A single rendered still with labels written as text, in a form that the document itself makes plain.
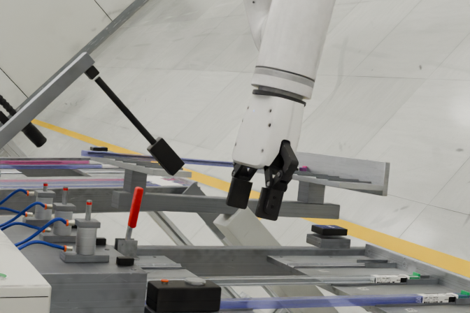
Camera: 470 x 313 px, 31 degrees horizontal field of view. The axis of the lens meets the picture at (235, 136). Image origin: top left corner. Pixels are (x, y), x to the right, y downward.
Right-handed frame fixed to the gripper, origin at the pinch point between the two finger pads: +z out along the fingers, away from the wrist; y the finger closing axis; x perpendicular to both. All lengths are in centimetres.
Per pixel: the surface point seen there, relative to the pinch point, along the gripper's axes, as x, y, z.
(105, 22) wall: 178, -760, -108
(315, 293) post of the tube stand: 41, -43, 17
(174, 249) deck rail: -1.3, -19.0, 10.3
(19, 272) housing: -34.6, 25.1, 9.0
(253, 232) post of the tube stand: 24.2, -42.6, 7.5
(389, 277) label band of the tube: 24.7, 0.8, 5.8
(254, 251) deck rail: 12.4, -19.0, 8.2
